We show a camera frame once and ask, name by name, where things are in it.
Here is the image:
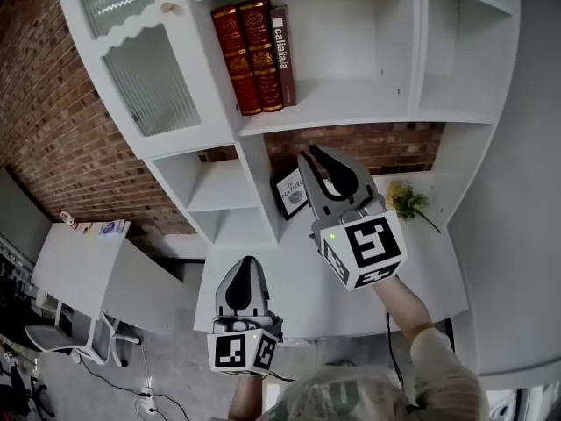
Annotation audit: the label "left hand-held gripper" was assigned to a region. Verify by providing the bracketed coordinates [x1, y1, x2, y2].
[206, 255, 284, 378]

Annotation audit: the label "grey office chair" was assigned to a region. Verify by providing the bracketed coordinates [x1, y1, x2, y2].
[23, 295, 142, 368]

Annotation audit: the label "white and blue packets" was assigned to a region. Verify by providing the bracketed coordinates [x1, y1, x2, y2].
[82, 218, 132, 239]

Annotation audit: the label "black framed picture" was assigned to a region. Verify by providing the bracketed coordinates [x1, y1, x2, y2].
[268, 167, 310, 222]

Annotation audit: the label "person's left forearm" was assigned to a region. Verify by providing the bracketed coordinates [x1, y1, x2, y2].
[227, 372, 269, 421]

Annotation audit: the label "white side desk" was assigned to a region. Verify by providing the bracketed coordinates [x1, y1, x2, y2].
[30, 221, 186, 338]

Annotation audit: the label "white ribbed-glass cabinet door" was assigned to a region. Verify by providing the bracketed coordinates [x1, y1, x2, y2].
[52, 0, 237, 161]

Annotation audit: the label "thin brown book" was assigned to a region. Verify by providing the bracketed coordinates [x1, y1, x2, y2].
[268, 4, 299, 108]

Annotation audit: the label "white open-shelf cabinet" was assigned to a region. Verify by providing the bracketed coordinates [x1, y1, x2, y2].
[143, 0, 523, 339]

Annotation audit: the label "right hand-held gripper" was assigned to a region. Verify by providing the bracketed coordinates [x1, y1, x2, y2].
[297, 144, 409, 293]

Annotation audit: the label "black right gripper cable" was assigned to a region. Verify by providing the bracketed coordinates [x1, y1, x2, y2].
[384, 308, 405, 395]

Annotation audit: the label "black floor cable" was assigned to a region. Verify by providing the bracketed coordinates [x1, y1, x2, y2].
[77, 356, 190, 421]

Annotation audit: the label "yellow flower sprig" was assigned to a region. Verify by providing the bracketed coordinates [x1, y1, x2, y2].
[385, 179, 444, 235]

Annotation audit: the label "person's right forearm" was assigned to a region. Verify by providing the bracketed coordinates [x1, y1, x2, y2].
[371, 274, 491, 421]

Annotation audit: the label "white power strip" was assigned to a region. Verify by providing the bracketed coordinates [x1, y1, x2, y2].
[138, 375, 158, 414]

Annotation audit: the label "white bottle with red cap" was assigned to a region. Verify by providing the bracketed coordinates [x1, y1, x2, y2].
[56, 208, 81, 232]

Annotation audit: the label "thick red gold-trimmed book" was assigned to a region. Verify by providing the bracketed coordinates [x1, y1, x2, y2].
[210, 4, 263, 118]
[238, 0, 286, 114]

